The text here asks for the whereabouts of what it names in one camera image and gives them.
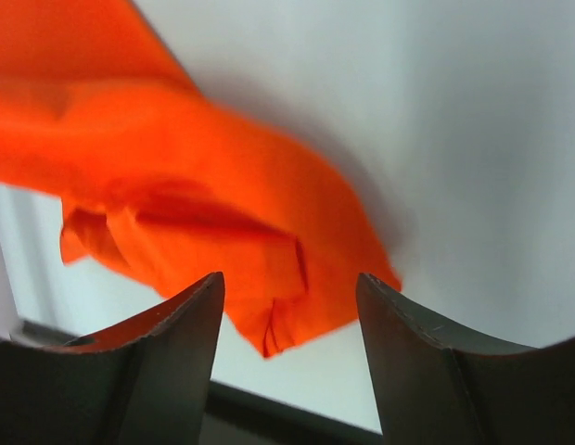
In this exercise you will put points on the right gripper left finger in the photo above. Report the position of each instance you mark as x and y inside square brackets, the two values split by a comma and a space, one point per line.
[142, 381]

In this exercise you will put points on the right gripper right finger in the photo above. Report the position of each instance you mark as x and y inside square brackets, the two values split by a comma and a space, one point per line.
[440, 382]

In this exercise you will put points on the orange t shirt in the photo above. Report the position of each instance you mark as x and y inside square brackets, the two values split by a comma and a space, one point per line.
[164, 186]

